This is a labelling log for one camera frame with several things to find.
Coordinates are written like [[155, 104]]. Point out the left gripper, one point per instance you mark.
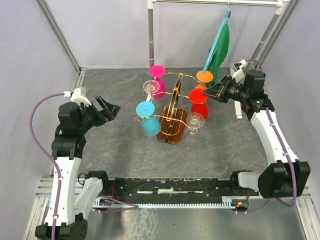
[[112, 109]]

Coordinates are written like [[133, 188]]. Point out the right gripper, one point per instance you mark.
[[219, 91]]

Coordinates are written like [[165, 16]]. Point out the orange wine glass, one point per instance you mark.
[[203, 78]]

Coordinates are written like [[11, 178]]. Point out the red wine glass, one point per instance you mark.
[[198, 100]]

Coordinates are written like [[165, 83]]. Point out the pink wine glass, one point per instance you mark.
[[158, 71]]

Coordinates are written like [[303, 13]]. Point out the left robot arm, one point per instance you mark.
[[67, 214]]

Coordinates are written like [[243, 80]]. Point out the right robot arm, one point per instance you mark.
[[285, 176]]

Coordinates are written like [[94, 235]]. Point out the clear wine glass front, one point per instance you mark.
[[194, 122]]

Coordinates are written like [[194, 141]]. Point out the clear wine glass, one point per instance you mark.
[[151, 87], [194, 122]]

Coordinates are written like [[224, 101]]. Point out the blue wine glass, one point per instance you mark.
[[150, 123]]

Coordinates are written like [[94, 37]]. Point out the clear wine glass rear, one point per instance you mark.
[[151, 87]]

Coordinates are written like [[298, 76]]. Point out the green cloth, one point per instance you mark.
[[221, 51]]

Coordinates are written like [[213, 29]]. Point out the light blue clothes hanger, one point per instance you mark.
[[212, 51]]

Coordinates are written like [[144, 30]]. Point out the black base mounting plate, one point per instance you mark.
[[174, 191]]

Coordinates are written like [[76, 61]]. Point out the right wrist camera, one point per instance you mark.
[[237, 70]]

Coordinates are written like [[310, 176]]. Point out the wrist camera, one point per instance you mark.
[[237, 70], [78, 95]]

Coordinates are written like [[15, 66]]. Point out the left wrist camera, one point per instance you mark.
[[78, 95]]

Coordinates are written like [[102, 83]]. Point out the gold wire glass rack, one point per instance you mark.
[[173, 117]]

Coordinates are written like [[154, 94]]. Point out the silver clothes rail stand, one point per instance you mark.
[[279, 5]]

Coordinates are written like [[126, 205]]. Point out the light blue cable duct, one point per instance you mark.
[[100, 203]]

